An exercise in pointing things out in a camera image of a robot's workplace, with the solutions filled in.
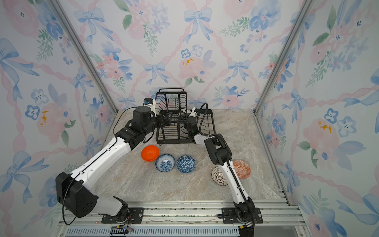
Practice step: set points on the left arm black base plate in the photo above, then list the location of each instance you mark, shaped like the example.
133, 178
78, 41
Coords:
130, 215

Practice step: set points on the right aluminium corner post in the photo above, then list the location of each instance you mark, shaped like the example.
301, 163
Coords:
303, 13

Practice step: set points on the black wire dish rack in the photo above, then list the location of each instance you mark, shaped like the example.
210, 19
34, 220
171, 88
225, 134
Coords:
174, 100

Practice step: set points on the left aluminium corner post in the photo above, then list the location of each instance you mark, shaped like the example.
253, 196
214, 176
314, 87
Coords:
84, 56

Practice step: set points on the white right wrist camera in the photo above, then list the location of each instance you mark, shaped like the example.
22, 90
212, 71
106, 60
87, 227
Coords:
193, 112

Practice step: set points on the aluminium corner post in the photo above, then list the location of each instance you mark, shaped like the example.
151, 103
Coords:
84, 56
303, 13

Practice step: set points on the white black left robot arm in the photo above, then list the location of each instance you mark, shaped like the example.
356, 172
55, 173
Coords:
74, 189

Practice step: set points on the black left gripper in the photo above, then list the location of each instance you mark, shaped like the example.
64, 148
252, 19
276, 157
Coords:
168, 120

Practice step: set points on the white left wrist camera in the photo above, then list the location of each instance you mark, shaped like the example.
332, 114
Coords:
151, 103

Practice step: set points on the blue geometric patterned bowl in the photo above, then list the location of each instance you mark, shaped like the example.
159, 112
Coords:
186, 164

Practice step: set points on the white brown lattice bowl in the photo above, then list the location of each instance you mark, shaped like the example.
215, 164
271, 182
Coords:
218, 177

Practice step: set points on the orange plastic bowl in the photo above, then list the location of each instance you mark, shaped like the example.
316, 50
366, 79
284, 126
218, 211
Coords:
150, 153

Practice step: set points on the aluminium front rail frame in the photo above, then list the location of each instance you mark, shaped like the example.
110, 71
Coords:
190, 219

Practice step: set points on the red patterned ceramic bowl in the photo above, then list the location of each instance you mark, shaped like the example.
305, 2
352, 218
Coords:
242, 169

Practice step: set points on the blue floral ceramic bowl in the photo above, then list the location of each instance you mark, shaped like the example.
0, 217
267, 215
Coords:
165, 163

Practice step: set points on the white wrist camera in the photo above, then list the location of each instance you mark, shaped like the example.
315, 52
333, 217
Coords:
151, 103
193, 112

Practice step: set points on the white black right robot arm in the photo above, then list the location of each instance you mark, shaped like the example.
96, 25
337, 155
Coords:
220, 154

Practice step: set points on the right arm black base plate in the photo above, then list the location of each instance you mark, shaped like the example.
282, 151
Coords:
229, 216

